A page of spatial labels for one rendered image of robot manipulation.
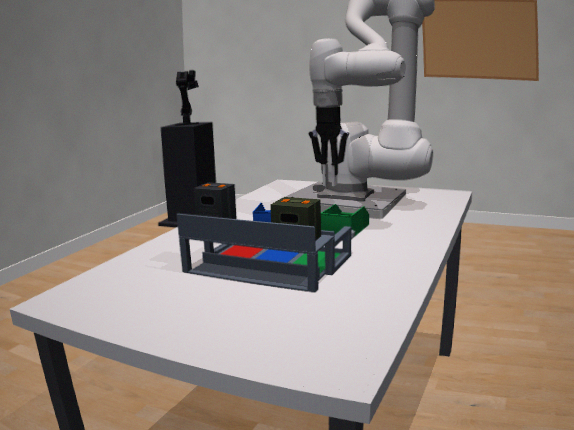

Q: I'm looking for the blue bin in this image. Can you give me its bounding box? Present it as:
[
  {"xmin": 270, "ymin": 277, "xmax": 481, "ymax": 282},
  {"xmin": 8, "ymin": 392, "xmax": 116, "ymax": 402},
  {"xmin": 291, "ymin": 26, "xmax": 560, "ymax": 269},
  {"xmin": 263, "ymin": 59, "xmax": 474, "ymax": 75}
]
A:
[{"xmin": 253, "ymin": 203, "xmax": 271, "ymax": 222}]

